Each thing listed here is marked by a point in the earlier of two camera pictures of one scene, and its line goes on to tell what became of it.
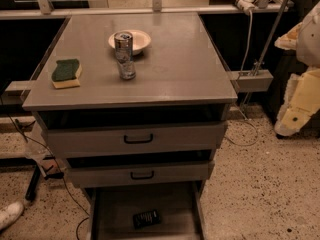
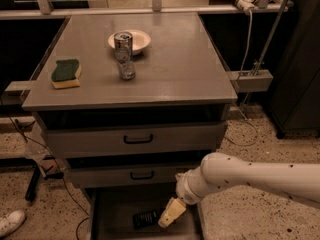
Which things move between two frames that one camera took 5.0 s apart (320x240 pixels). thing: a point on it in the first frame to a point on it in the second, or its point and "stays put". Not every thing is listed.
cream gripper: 310,40 to 184,190
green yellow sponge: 66,73 stays put
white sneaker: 9,213 to 11,222
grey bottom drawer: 179,206 stays put
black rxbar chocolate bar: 144,219 stays put
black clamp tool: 53,175 stays put
